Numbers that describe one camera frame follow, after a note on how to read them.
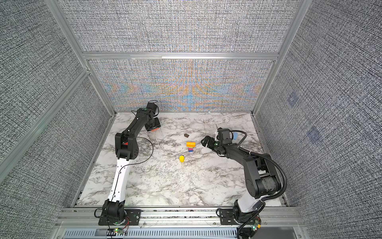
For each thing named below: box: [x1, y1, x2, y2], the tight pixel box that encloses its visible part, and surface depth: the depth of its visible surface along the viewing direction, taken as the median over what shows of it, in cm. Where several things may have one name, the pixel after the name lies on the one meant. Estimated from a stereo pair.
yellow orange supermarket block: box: [186, 141, 197, 148], surface depth 96 cm
